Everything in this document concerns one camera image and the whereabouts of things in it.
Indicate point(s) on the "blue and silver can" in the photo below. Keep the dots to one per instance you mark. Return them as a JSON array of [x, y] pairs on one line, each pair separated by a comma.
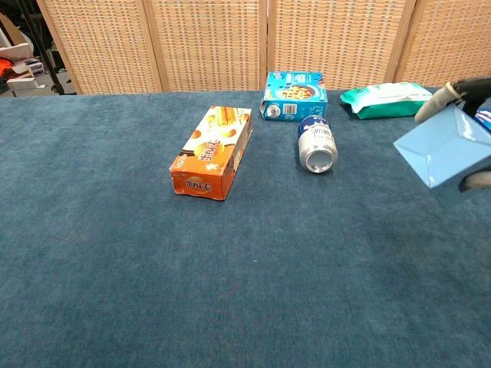
[[316, 143]]

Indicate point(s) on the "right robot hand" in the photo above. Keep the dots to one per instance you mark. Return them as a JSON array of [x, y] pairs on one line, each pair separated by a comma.
[[437, 99]]

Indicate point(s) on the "orange cloth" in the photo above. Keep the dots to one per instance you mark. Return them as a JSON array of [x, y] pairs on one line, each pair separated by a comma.
[[5, 67]]

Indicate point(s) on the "black tripod stand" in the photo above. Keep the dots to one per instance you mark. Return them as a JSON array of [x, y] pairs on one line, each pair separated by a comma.
[[45, 57]]

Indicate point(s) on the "blue cookie box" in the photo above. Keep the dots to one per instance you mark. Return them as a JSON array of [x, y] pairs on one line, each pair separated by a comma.
[[293, 96]]

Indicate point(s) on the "white cardboard box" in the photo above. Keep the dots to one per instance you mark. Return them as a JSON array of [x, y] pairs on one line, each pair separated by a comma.
[[21, 82]]

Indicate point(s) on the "orange biscuit box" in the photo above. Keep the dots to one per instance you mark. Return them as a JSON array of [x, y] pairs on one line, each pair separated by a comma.
[[209, 153]]

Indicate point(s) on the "green wet wipes pack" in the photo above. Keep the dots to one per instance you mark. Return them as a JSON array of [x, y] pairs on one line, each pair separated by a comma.
[[377, 99]]

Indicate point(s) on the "small light blue speaker box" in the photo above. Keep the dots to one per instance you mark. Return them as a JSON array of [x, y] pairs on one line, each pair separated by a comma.
[[441, 149]]

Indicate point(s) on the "brown cardboard sheet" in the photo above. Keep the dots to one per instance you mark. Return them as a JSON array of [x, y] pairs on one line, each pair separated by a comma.
[[13, 32]]

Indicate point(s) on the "small white and blue box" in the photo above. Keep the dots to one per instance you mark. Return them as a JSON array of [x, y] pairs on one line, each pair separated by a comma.
[[35, 67]]

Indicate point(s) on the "wicker folding screen panel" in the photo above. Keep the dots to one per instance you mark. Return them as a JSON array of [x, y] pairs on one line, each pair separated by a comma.
[[103, 42], [449, 42], [207, 42], [337, 38]]

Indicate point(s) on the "dark blue packet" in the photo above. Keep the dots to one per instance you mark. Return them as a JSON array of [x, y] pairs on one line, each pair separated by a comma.
[[485, 120]]

